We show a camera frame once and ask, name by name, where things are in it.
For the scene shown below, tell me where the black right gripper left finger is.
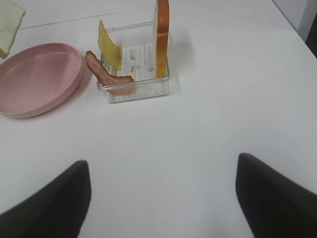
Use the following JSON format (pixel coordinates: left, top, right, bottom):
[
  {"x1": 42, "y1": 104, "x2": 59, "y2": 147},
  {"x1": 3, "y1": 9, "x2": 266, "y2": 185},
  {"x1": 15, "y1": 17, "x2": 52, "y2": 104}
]
[{"x1": 0, "y1": 161, "x2": 92, "y2": 238}]

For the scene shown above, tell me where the pink round plate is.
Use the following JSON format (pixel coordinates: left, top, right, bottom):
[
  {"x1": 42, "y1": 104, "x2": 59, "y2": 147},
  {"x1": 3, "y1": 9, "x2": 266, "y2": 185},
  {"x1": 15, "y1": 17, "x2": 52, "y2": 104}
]
[{"x1": 0, "y1": 43, "x2": 83, "y2": 118}]

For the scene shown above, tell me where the reddish bacon strip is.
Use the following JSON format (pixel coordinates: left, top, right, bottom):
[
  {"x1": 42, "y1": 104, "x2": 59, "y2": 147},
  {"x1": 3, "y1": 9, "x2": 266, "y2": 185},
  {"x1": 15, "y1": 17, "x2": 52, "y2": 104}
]
[{"x1": 85, "y1": 51, "x2": 136, "y2": 96}]

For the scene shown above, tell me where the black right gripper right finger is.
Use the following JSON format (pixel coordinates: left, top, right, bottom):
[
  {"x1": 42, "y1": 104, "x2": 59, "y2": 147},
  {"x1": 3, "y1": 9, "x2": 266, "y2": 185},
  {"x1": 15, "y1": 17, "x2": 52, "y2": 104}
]
[{"x1": 235, "y1": 153, "x2": 317, "y2": 238}]

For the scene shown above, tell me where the yellow cheese slice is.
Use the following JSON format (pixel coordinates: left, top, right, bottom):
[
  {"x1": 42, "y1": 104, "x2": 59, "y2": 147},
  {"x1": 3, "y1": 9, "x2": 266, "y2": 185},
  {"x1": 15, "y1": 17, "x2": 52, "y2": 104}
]
[{"x1": 98, "y1": 20, "x2": 122, "y2": 70}]

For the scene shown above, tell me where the toast bread slice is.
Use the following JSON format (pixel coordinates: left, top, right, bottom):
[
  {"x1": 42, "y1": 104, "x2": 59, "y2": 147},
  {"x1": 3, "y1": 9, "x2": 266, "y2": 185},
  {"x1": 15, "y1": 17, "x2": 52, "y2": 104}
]
[
  {"x1": 0, "y1": 0, "x2": 26, "y2": 59},
  {"x1": 152, "y1": 0, "x2": 169, "y2": 78}
]

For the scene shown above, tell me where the right clear plastic tray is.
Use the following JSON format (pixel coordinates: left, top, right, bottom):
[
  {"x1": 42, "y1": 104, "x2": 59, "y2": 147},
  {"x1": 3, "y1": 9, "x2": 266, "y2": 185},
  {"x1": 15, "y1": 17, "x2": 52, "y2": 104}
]
[{"x1": 97, "y1": 21, "x2": 170, "y2": 103}]

